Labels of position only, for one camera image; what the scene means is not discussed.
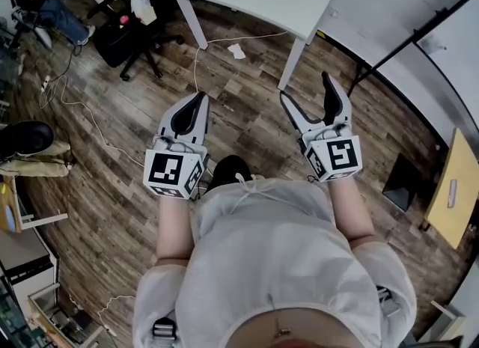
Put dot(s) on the person's left forearm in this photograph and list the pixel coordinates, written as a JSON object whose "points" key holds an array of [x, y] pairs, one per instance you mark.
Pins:
{"points": [[174, 226]]}

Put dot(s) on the white paper scrap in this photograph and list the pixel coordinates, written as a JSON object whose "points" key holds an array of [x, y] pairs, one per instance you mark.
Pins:
{"points": [[237, 51]]}

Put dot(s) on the black stand pole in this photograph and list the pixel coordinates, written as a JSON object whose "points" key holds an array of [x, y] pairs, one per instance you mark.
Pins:
{"points": [[396, 49]]}

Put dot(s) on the white cabinet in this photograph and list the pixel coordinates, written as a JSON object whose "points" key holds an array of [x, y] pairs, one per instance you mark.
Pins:
{"points": [[26, 260]]}

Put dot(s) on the white table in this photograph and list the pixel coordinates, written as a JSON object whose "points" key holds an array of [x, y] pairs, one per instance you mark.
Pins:
{"points": [[262, 0]]}

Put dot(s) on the white power strip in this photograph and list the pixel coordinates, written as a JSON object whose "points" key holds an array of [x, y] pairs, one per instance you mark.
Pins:
{"points": [[45, 83]]}

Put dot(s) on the black bag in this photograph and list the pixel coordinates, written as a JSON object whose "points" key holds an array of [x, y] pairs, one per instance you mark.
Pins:
{"points": [[116, 45]]}

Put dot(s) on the person's black shoe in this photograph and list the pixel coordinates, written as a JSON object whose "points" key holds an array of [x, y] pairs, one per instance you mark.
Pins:
{"points": [[228, 170]]}

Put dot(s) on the person's white shirt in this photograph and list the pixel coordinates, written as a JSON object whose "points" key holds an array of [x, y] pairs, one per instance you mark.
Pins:
{"points": [[277, 256]]}

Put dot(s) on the black office chair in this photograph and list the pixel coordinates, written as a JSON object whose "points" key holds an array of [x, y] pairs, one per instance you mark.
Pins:
{"points": [[146, 43]]}

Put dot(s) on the yellow wooden board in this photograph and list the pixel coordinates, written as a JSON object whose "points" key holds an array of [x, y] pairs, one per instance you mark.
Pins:
{"points": [[454, 193]]}

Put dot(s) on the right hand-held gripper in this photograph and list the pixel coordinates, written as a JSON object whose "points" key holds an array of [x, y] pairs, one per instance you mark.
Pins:
{"points": [[338, 155]]}

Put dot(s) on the black box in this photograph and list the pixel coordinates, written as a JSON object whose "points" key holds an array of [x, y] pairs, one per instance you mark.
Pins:
{"points": [[402, 183]]}

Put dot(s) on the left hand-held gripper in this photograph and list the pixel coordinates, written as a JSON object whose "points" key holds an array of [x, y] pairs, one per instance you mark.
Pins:
{"points": [[164, 168]]}

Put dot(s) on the person's right forearm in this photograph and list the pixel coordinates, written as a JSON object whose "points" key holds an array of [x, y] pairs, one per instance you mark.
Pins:
{"points": [[348, 212]]}

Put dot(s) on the red ball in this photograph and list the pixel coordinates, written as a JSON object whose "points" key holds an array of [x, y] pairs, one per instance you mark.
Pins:
{"points": [[124, 19]]}

